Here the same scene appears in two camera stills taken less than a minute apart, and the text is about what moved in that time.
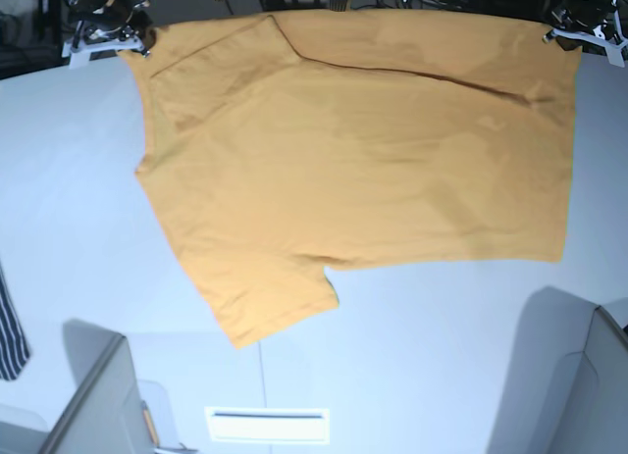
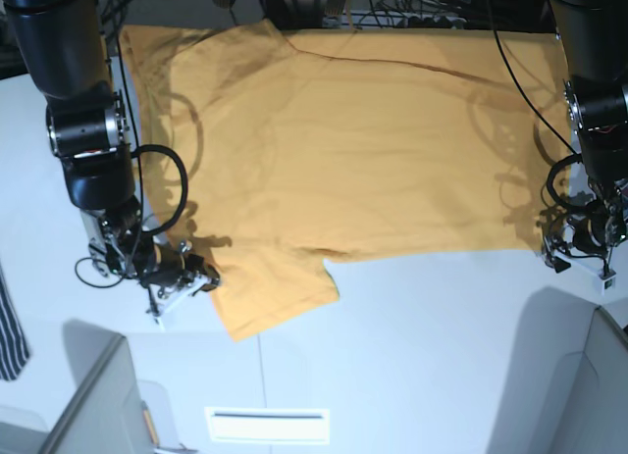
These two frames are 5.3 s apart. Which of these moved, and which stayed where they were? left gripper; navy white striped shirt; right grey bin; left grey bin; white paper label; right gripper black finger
Moved: left gripper; right gripper black finger
Stayed: right grey bin; white paper label; left grey bin; navy white striped shirt
